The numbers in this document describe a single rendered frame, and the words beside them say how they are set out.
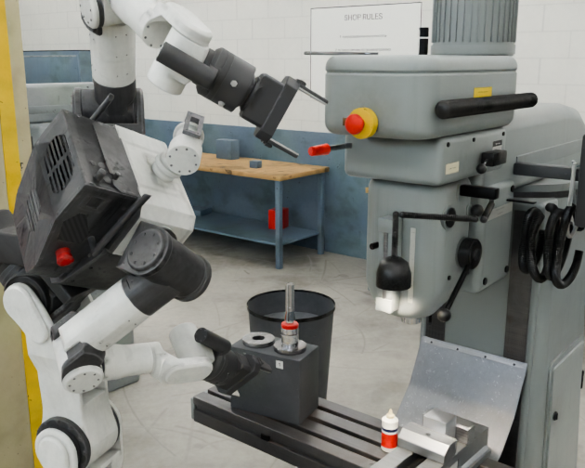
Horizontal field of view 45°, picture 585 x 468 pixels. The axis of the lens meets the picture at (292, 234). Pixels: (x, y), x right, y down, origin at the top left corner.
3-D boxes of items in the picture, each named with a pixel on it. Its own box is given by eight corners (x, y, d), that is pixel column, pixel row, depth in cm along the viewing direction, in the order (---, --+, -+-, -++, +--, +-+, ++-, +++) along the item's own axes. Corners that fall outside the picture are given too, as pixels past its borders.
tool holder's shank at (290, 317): (294, 320, 192) (294, 281, 189) (296, 324, 189) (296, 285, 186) (282, 321, 191) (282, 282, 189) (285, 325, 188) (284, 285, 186)
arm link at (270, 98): (269, 147, 119) (207, 112, 115) (260, 140, 128) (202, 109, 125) (305, 81, 117) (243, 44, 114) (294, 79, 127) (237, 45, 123)
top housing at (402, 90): (423, 142, 131) (428, 54, 127) (312, 134, 147) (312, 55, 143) (519, 125, 166) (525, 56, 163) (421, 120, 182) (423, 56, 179)
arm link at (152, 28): (195, 84, 119) (160, 46, 126) (221, 38, 116) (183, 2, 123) (165, 74, 114) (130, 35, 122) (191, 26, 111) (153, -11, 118)
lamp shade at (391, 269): (372, 289, 142) (373, 259, 140) (378, 279, 148) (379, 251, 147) (409, 292, 140) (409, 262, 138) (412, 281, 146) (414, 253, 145)
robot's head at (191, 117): (164, 160, 139) (176, 127, 135) (170, 139, 146) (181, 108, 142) (195, 170, 141) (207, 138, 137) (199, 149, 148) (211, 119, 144)
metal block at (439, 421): (444, 447, 164) (446, 423, 162) (422, 438, 168) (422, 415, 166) (455, 438, 168) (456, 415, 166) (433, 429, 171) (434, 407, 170)
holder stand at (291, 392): (299, 425, 188) (299, 357, 184) (229, 407, 198) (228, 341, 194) (318, 407, 199) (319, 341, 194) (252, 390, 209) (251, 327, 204)
